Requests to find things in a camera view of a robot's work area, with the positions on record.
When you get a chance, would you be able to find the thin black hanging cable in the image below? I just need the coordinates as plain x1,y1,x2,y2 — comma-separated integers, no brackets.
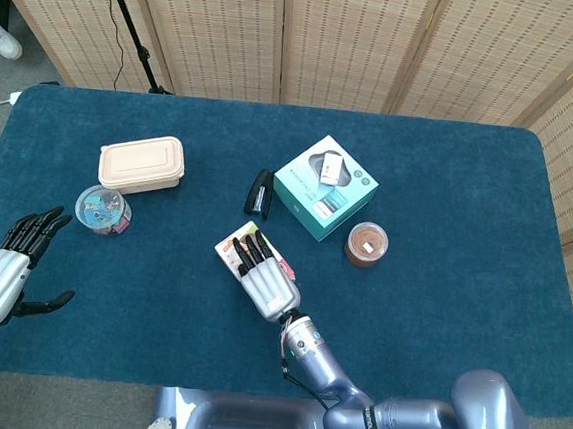
79,0,132,92

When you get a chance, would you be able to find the clear jar of rubber bands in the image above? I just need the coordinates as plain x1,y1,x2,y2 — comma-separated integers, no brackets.
341,219,391,271

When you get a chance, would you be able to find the teal product box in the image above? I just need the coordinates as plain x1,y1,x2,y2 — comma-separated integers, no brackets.
267,129,383,248

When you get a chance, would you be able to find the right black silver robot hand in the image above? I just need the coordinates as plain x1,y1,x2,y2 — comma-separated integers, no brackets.
224,227,308,324

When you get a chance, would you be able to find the black stapler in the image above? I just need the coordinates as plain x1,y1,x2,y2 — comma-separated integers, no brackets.
242,166,276,222

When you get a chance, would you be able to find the black tripod stand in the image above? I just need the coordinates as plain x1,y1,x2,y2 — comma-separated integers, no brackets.
87,0,184,96

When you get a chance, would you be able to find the clear jar of binder clips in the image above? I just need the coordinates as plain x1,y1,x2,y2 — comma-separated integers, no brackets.
72,182,136,238

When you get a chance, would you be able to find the blue fabric table cloth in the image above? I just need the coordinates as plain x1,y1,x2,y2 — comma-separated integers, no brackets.
0,79,573,424

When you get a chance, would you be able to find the white sneaker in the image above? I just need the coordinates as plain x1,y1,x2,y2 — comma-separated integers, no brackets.
0,13,27,62

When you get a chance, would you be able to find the white red snack box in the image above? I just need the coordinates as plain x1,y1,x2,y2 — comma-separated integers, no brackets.
210,216,301,296

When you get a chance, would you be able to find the blue-grey robot torso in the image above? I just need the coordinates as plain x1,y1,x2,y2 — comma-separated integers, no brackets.
139,384,386,429

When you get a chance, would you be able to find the beige plastic lidded container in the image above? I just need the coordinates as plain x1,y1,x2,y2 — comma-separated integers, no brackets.
95,129,189,201

